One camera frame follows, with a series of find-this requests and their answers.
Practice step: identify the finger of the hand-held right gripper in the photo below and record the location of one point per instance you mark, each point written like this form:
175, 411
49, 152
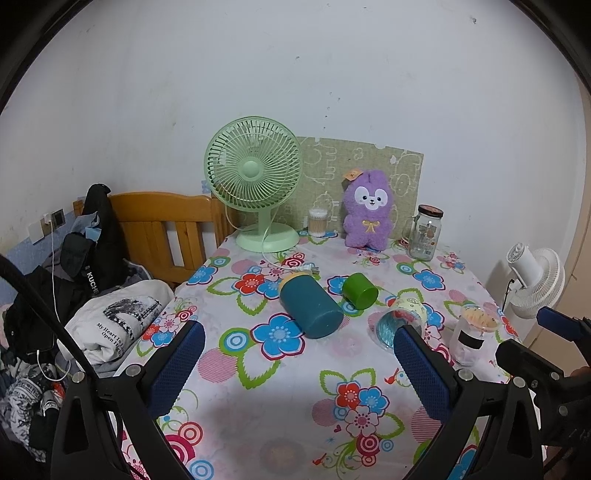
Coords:
561, 321
521, 357

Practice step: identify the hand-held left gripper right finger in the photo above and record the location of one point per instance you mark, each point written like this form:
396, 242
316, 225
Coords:
422, 374

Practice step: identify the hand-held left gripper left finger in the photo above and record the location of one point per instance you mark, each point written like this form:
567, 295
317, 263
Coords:
179, 364

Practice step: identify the teal cup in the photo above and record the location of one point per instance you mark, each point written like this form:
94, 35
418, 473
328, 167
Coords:
310, 305

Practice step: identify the clear cup with black label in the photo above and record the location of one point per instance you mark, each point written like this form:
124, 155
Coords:
473, 337

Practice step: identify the clear patterned cup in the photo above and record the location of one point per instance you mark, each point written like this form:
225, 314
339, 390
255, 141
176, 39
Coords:
400, 318

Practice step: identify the small green cup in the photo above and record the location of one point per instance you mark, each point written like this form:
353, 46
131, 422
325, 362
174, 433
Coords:
358, 290

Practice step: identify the white fan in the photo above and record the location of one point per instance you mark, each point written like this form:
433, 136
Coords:
535, 277

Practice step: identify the white printed shirt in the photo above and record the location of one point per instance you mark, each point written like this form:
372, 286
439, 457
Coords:
117, 318

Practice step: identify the floral tablecloth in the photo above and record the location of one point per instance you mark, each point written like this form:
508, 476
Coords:
277, 397

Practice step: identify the wooden headboard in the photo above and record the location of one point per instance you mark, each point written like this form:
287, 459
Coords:
147, 230

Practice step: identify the glass jar with lid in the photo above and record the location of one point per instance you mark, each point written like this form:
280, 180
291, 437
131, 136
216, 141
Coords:
425, 235

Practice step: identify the black clothes pile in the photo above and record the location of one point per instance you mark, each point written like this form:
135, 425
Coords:
41, 309

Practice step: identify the white power plug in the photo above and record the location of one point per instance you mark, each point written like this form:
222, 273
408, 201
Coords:
308, 269

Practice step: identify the pile of dark clothes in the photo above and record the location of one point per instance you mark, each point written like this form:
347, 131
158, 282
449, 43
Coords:
25, 323

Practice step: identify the purple plush toy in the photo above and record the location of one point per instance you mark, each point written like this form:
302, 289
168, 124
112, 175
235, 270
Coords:
368, 217

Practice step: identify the cotton swab container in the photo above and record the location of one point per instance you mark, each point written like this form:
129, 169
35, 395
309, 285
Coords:
317, 224

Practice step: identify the green desk fan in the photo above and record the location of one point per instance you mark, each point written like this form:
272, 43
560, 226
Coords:
253, 168

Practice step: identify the green foam mat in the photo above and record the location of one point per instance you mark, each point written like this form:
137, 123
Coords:
325, 161

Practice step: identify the black wall socket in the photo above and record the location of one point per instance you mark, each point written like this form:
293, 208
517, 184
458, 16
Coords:
58, 218

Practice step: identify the white wall switch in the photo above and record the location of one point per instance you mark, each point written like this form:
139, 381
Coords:
37, 231

